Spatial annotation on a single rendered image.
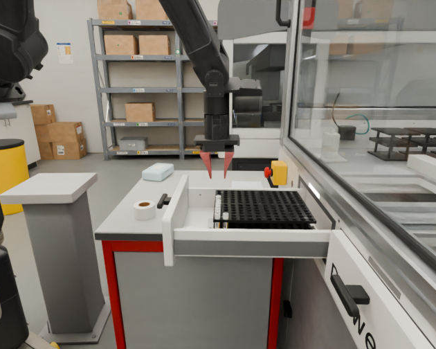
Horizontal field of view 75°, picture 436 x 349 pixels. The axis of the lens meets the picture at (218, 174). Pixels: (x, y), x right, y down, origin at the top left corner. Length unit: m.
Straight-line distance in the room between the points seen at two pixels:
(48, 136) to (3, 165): 2.11
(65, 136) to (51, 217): 3.74
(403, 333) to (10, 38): 0.72
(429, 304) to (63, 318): 1.54
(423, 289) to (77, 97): 5.20
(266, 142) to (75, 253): 1.04
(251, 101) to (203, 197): 0.33
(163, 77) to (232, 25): 3.55
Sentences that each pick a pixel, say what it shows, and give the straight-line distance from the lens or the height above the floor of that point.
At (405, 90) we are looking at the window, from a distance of 0.45.
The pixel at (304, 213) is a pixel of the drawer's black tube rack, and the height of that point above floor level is 0.90.
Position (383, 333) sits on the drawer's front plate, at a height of 0.89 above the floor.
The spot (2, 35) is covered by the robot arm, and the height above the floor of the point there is 1.26.
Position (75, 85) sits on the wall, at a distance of 5.33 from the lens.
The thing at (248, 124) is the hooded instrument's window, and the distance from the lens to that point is 1.48.
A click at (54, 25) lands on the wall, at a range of 5.46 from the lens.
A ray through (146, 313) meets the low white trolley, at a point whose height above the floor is 0.45.
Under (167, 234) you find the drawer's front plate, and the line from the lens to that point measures 0.59.
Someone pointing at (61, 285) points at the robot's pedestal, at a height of 0.30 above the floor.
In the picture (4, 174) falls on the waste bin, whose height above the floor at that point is 0.39.
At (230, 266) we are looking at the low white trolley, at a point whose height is 0.63.
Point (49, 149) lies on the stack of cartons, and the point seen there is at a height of 0.17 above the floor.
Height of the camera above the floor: 1.18
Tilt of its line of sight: 18 degrees down
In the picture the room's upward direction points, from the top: straight up
